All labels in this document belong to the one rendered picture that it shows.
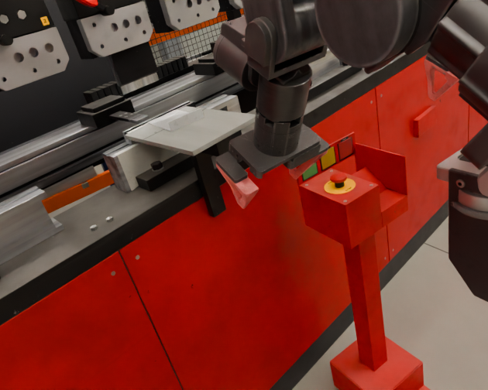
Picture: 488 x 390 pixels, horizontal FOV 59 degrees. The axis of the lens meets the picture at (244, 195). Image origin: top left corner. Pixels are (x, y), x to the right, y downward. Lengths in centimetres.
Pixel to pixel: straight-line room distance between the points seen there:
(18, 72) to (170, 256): 48
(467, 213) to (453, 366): 117
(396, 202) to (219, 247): 44
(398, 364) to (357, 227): 60
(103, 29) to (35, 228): 43
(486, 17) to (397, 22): 5
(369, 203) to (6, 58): 78
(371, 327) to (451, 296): 60
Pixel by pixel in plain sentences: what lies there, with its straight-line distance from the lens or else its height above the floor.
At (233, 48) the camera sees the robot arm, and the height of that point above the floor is 120.
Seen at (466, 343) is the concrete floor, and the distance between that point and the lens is 171.
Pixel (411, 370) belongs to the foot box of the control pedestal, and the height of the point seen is 12.
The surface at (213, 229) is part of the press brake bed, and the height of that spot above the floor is 74.
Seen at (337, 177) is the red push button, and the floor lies 81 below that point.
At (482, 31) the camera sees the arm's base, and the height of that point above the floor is 122.
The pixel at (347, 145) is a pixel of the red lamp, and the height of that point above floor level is 82.
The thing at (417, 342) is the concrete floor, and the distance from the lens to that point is 169.
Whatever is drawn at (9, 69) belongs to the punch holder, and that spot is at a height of 121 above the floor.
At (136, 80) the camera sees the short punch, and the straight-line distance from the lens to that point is 105.
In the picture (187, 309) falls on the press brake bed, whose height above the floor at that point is 59.
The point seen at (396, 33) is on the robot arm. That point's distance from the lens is 30.
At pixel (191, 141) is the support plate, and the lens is 85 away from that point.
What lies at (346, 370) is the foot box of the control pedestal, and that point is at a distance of 147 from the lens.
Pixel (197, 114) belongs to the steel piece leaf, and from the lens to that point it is 96.
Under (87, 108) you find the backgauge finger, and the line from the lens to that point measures 124.
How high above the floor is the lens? 128
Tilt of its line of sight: 28 degrees down
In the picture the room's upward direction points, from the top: 15 degrees counter-clockwise
